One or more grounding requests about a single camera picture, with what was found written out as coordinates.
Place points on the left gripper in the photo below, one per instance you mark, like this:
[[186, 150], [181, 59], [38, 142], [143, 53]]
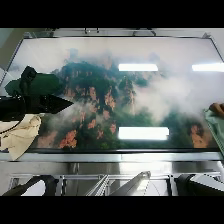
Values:
[[39, 104]]

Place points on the dark green garment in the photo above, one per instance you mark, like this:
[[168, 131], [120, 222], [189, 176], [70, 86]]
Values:
[[46, 86]]

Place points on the cream garment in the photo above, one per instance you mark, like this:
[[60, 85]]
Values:
[[21, 136]]

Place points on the pale green garment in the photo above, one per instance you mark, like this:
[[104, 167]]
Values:
[[216, 128]]

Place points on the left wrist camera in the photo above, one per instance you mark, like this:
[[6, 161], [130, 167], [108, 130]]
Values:
[[28, 75]]

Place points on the silver frame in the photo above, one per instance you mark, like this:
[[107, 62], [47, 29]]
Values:
[[133, 158]]

